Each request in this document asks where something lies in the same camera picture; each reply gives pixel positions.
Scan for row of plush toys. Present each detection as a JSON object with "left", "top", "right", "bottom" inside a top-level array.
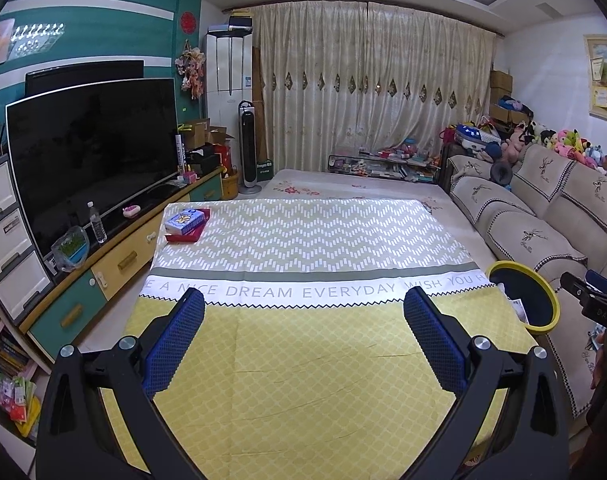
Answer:
[{"left": 501, "top": 122, "right": 607, "bottom": 173}]

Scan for stack of cardboard boxes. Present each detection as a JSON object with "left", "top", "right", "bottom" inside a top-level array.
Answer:
[{"left": 489, "top": 70, "right": 514, "bottom": 123}]

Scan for blue star print box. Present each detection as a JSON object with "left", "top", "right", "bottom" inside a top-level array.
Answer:
[{"left": 164, "top": 208, "right": 206, "bottom": 236}]

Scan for white plastic drawer unit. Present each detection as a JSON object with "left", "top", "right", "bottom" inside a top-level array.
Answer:
[{"left": 0, "top": 155, "right": 54, "bottom": 326}]

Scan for framed landscape wall picture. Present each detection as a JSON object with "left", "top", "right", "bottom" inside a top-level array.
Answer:
[{"left": 583, "top": 34, "right": 607, "bottom": 126}]

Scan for yellow and white printed tablecloth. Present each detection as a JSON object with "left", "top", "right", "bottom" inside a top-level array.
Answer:
[{"left": 98, "top": 199, "right": 539, "bottom": 480}]

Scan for hanging flower decoration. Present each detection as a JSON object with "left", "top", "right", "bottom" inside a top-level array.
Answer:
[{"left": 177, "top": 40, "right": 205, "bottom": 101}]

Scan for clear water bottle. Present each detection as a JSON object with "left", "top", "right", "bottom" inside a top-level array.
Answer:
[{"left": 86, "top": 201, "right": 108, "bottom": 245}]

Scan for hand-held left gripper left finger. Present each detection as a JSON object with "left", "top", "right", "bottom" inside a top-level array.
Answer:
[{"left": 34, "top": 289, "right": 206, "bottom": 480}]

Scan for black tower fan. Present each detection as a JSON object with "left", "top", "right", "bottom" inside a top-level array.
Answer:
[{"left": 237, "top": 100, "right": 263, "bottom": 195}]

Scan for shiny wall plaque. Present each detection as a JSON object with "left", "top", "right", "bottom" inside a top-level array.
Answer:
[{"left": 8, "top": 22, "right": 66, "bottom": 58}]

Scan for blue star print bag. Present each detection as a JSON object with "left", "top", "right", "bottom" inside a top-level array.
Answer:
[{"left": 454, "top": 124, "right": 499, "bottom": 148}]

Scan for row of children's books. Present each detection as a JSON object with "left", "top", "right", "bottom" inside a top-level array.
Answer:
[{"left": 0, "top": 320, "right": 41, "bottom": 441}]

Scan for large curved television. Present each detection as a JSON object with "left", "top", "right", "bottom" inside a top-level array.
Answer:
[{"left": 6, "top": 77, "right": 180, "bottom": 261}]

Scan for green and yellow TV cabinet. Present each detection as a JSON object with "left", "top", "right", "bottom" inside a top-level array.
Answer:
[{"left": 20, "top": 167, "right": 225, "bottom": 366}]

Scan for red tray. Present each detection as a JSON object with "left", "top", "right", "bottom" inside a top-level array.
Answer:
[{"left": 163, "top": 207, "right": 212, "bottom": 243}]

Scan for dark neck pillow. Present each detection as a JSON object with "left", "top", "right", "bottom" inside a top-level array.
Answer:
[{"left": 489, "top": 161, "right": 513, "bottom": 186}]

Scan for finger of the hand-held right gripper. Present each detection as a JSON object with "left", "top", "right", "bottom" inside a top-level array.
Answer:
[
  {"left": 561, "top": 272, "right": 607, "bottom": 322},
  {"left": 586, "top": 269, "right": 607, "bottom": 297}
]

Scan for beige sofa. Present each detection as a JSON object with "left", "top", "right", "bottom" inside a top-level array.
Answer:
[{"left": 446, "top": 142, "right": 607, "bottom": 418}]

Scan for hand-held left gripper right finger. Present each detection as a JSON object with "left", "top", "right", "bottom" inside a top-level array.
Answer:
[{"left": 401, "top": 286, "right": 570, "bottom": 480}]

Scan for yellow basket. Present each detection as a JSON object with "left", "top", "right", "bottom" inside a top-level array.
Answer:
[{"left": 220, "top": 170, "right": 241, "bottom": 201}]

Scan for white standing air conditioner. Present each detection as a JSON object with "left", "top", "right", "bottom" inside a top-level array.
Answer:
[{"left": 204, "top": 27, "right": 256, "bottom": 148}]

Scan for open cardboard boxes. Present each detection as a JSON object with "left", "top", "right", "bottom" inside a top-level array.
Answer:
[{"left": 180, "top": 117, "right": 236, "bottom": 148}]

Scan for cream embroidered curtain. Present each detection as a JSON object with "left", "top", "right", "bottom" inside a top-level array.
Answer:
[{"left": 250, "top": 1, "right": 499, "bottom": 173}]

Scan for glass coffee table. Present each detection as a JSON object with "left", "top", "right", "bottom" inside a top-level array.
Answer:
[{"left": 326, "top": 147, "right": 447, "bottom": 183}]

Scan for brown rolled mat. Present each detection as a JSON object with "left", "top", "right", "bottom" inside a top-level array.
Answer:
[{"left": 252, "top": 47, "right": 269, "bottom": 161}]

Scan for yellow rimmed black trash bin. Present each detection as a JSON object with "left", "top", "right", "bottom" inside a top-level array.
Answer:
[{"left": 485, "top": 260, "right": 561, "bottom": 335}]

